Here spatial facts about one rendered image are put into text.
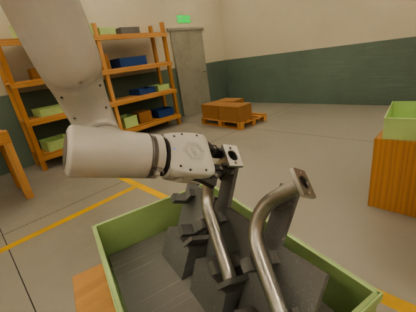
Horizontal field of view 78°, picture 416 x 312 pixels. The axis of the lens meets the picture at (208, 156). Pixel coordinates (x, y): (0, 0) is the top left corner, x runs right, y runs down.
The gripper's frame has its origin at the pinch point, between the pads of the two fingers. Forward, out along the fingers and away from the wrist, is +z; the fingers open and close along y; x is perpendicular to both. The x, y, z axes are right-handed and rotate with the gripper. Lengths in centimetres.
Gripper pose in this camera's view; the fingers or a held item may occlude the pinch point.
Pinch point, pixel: (224, 160)
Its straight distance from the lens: 58.2
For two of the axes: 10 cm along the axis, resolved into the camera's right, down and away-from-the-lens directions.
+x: -5.0, 5.2, 6.9
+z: 8.3, 0.6, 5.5
